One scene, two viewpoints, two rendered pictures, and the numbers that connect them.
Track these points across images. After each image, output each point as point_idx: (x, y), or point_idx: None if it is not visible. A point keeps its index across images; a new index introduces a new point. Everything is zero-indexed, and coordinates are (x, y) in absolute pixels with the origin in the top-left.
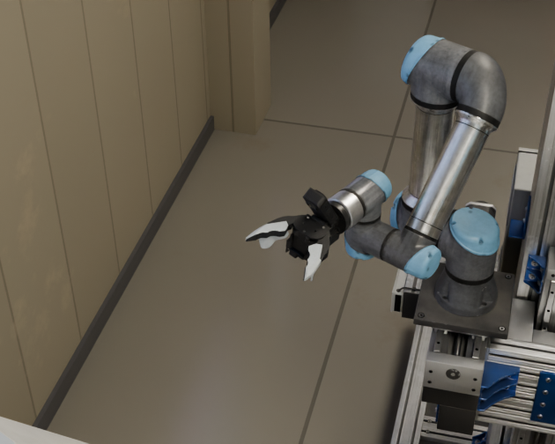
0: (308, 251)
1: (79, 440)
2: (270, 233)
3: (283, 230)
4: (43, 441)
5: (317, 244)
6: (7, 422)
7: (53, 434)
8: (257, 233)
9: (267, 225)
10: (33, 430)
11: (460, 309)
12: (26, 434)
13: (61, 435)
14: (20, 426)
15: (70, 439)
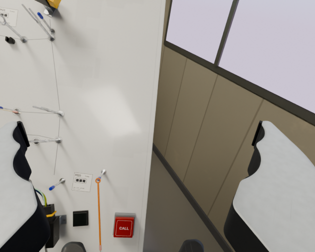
0: (26, 179)
1: (158, 76)
2: (256, 169)
3: (239, 197)
4: (141, 11)
5: None
6: (158, 0)
7: (157, 44)
8: (267, 127)
9: (303, 168)
10: (156, 21)
11: None
12: (146, 1)
13: (159, 56)
14: (157, 10)
15: (157, 64)
